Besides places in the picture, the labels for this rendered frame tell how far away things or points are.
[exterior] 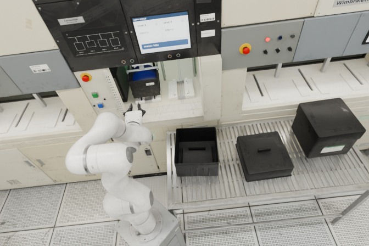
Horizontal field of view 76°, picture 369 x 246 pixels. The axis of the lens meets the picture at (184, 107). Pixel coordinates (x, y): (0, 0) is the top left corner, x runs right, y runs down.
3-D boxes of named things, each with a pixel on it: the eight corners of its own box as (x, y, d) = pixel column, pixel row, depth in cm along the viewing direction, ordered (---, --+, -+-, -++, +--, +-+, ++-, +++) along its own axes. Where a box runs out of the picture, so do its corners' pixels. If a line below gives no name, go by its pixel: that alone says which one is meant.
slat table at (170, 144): (180, 241, 199) (167, 209, 143) (177, 175, 240) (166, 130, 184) (335, 225, 196) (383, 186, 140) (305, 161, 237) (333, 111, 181)
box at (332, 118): (306, 159, 157) (319, 137, 138) (289, 126, 176) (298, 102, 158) (349, 154, 157) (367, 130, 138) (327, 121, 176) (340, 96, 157)
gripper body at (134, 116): (126, 132, 137) (127, 117, 145) (143, 130, 137) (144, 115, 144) (122, 124, 132) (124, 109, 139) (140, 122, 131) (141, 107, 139)
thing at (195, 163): (178, 141, 176) (175, 128, 163) (216, 140, 174) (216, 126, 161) (177, 177, 157) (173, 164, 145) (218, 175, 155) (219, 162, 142)
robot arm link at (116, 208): (149, 224, 121) (138, 207, 104) (113, 228, 121) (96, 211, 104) (150, 200, 129) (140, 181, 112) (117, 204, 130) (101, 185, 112)
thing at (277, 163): (246, 182, 150) (248, 172, 141) (234, 144, 170) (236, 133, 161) (291, 175, 150) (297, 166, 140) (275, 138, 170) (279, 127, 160)
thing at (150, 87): (133, 102, 189) (122, 72, 164) (133, 84, 202) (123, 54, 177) (163, 98, 190) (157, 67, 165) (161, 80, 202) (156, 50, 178)
